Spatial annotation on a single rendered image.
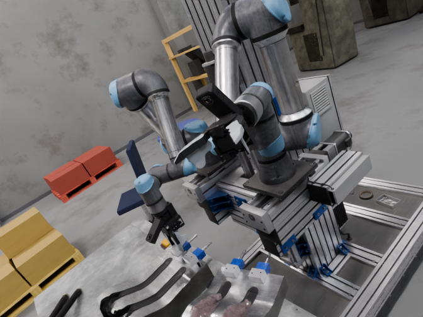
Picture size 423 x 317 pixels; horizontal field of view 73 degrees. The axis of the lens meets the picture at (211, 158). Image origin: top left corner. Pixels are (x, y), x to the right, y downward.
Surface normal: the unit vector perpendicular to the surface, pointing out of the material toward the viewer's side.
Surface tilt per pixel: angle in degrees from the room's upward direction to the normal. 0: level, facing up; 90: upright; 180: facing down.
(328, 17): 92
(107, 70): 90
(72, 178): 90
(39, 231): 90
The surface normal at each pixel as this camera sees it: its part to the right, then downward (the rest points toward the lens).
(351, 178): 0.55, 0.11
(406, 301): -0.39, -0.84
